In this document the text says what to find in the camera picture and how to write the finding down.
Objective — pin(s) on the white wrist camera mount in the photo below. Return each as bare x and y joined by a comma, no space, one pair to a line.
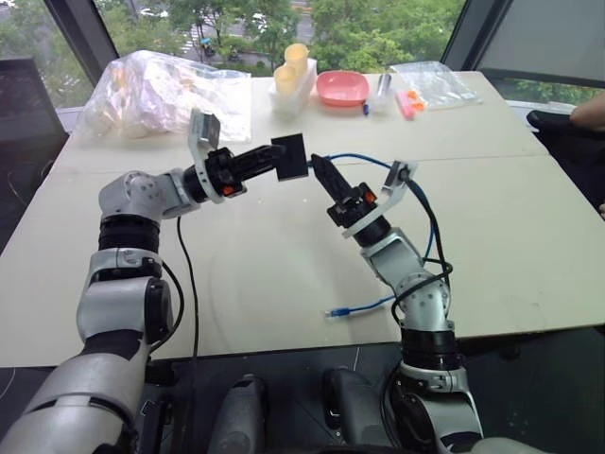
204,127
396,182

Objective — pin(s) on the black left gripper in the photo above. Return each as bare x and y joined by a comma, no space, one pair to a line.
224,170

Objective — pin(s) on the person's bare forearm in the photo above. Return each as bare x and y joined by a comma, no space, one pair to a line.
591,111

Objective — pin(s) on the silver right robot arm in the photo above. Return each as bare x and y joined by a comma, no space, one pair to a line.
425,302

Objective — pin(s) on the pink plastic bowl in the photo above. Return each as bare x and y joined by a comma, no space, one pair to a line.
341,87

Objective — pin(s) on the dark grey rounded shape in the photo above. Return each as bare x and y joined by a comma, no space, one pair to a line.
243,416
354,406

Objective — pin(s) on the small black box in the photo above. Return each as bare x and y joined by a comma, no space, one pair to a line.
292,158

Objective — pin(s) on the clear bag with white contents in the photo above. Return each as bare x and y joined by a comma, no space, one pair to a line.
151,94

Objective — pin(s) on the pale yellow plastic cup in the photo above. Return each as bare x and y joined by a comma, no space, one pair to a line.
297,59
285,79

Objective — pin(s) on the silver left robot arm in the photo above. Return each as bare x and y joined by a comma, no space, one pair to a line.
108,302

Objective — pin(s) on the pink rectangular block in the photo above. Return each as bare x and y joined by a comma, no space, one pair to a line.
404,105

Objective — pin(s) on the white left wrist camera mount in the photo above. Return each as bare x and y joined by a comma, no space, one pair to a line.
204,127

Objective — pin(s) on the clear zip plastic bag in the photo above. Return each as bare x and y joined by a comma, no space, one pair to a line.
444,85

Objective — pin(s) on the small orange pieces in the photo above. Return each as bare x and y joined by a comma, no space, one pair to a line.
416,100

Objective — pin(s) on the black chair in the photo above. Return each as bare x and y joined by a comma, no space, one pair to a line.
572,146

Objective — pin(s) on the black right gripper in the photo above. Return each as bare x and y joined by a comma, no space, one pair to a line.
354,208

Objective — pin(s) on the dark window frame pillar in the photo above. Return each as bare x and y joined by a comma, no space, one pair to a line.
475,30
85,33

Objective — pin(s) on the black monitor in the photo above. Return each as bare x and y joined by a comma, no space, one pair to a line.
28,142

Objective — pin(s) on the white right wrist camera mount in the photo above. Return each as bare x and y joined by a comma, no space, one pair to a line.
396,182

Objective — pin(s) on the white rectangular cup holder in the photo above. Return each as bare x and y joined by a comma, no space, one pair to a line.
295,97

